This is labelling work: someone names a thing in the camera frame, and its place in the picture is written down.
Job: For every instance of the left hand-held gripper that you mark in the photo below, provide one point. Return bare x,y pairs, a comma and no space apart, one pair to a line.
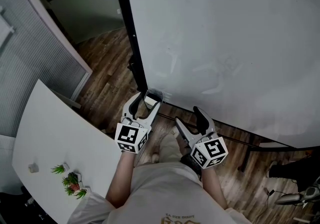
131,137

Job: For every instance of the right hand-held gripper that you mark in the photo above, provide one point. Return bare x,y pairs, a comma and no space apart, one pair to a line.
208,152

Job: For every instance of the person's left forearm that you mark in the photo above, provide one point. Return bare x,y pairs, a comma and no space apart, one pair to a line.
121,183

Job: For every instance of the person's right forearm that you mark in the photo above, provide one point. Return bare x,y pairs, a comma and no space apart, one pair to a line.
212,188

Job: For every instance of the whiteboard on black stand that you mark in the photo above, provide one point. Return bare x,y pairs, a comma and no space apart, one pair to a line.
225,43

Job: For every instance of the person's right white shoe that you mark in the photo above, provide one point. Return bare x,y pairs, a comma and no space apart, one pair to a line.
175,131

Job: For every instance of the person's white shoe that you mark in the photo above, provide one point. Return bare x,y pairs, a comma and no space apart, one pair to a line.
175,131
155,157

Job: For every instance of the person's beige trousers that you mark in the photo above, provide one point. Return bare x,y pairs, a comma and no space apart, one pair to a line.
167,149

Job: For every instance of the black waist device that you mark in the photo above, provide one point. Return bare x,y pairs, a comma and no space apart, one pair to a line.
190,165

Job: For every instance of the person's left white shoe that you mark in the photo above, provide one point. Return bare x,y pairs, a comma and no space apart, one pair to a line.
155,157

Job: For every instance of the white table leg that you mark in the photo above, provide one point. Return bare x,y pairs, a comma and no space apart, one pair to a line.
73,100

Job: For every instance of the person's white t-shirt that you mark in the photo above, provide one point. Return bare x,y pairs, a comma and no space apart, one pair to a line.
162,198

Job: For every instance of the white furniture foot bar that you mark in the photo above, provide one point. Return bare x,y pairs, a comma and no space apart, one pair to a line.
275,144

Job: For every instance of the dark green potted succulent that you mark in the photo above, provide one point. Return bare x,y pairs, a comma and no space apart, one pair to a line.
73,177

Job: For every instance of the spiky green potted plant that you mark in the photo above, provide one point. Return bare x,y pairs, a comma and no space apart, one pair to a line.
59,168
82,193

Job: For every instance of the red potted succulent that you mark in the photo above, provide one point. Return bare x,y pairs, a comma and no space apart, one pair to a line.
75,187

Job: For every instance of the tiny green potted plant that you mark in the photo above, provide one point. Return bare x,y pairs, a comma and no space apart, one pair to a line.
68,191

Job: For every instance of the grey metallic device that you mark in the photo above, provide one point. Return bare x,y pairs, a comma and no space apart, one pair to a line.
292,198

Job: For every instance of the frosted glass door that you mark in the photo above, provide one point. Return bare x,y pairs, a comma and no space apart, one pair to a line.
82,6

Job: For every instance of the black office chair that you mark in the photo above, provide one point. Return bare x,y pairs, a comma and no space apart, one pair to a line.
15,208

